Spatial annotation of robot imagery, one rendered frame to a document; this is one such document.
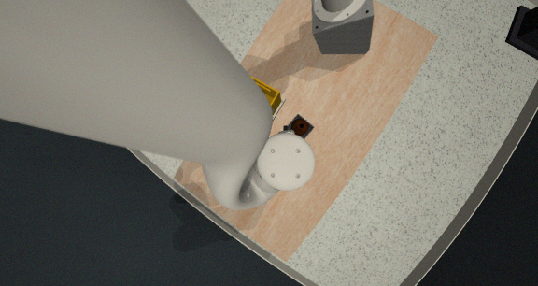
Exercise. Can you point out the brown glass bottle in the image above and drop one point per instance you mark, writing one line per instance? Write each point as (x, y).
(300, 129)

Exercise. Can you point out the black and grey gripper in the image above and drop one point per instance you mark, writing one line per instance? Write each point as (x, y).
(285, 130)

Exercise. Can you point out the yellow bottle crate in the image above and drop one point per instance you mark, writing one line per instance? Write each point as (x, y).
(272, 96)

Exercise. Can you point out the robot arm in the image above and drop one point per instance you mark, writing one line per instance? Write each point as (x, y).
(147, 75)

